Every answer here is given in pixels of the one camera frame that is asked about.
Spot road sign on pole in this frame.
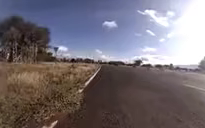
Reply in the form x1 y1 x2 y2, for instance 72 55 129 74
53 46 60 62

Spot clump of dark trees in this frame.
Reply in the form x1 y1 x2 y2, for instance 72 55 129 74
0 15 57 64

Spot dry grass verge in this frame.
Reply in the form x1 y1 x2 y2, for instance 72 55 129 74
0 61 101 128

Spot distant row of trees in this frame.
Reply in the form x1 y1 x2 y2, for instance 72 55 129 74
58 57 201 72

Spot pale painted road line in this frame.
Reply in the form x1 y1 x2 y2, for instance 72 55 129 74
182 83 205 95

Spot dark asphalt road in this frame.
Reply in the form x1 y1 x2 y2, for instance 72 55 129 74
53 64 205 128

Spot white painted edge line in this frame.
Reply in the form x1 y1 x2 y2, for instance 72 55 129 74
41 65 103 128

